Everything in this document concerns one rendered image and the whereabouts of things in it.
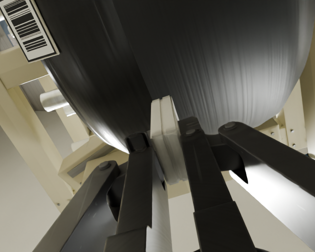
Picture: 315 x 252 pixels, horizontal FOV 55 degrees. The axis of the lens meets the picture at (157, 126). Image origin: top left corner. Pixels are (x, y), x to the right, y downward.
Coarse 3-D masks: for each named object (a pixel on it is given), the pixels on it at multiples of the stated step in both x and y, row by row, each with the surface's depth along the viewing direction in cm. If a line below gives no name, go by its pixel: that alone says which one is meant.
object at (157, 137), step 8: (152, 104) 21; (160, 104) 20; (152, 112) 19; (160, 112) 19; (152, 120) 17; (160, 120) 17; (152, 128) 16; (160, 128) 16; (152, 136) 15; (160, 136) 15; (152, 144) 15; (160, 144) 15; (160, 152) 15; (168, 152) 16; (160, 160) 16; (168, 160) 16; (168, 168) 16; (168, 176) 16; (176, 176) 16
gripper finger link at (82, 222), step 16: (112, 160) 15; (96, 176) 14; (112, 176) 14; (80, 192) 13; (96, 192) 12; (64, 208) 12; (80, 208) 12; (96, 208) 12; (112, 208) 15; (64, 224) 11; (80, 224) 11; (96, 224) 12; (112, 224) 13; (48, 240) 10; (64, 240) 10; (80, 240) 11; (96, 240) 12
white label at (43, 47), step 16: (0, 0) 26; (16, 0) 26; (32, 0) 25; (16, 16) 27; (32, 16) 26; (16, 32) 28; (32, 32) 27; (48, 32) 27; (32, 48) 28; (48, 48) 27
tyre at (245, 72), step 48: (48, 0) 25; (96, 0) 25; (144, 0) 25; (192, 0) 25; (240, 0) 26; (288, 0) 27; (96, 48) 27; (144, 48) 27; (192, 48) 28; (240, 48) 28; (288, 48) 30; (96, 96) 30; (144, 96) 30; (192, 96) 32; (240, 96) 33; (288, 96) 38
